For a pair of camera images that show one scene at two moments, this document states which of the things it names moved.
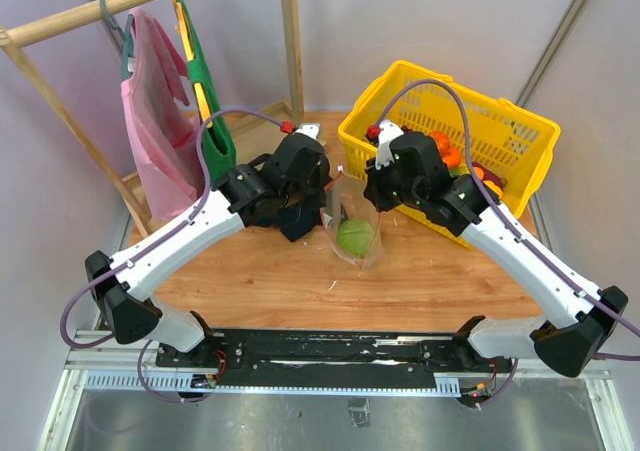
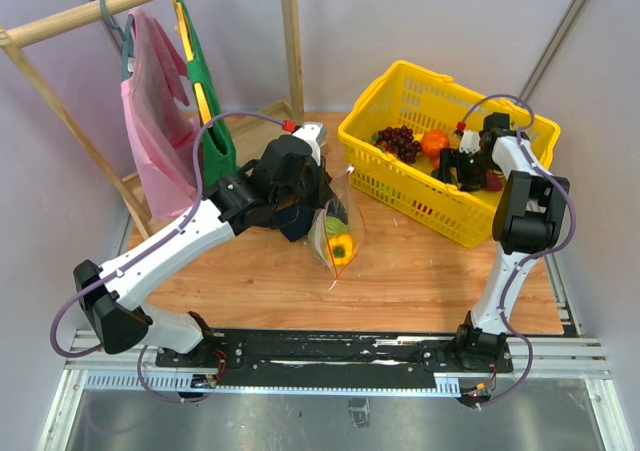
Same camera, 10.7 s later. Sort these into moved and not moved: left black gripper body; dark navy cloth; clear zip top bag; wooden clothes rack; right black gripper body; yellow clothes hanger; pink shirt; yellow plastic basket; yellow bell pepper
Moved: right black gripper body; clear zip top bag; yellow bell pepper
Not moved: pink shirt; dark navy cloth; yellow clothes hanger; wooden clothes rack; yellow plastic basket; left black gripper body
